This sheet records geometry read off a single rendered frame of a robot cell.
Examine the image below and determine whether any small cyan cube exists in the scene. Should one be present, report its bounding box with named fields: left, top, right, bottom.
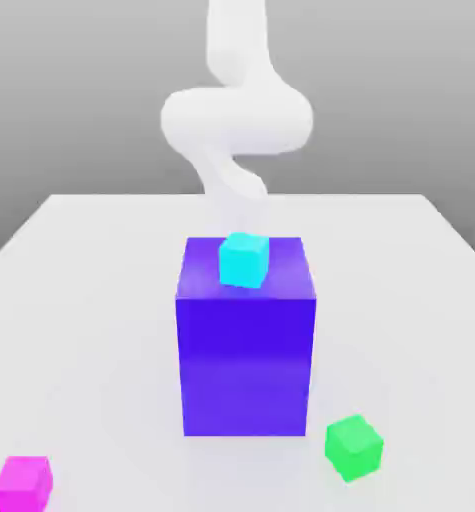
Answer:
left=218, top=232, right=271, bottom=290

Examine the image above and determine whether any small green cube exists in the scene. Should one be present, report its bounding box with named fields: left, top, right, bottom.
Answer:
left=323, top=414, right=385, bottom=484

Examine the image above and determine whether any small magenta cube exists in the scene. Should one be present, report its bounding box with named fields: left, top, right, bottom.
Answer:
left=0, top=455, right=54, bottom=512

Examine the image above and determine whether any large purple box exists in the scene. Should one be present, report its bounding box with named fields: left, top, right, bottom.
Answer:
left=174, top=236, right=317, bottom=438

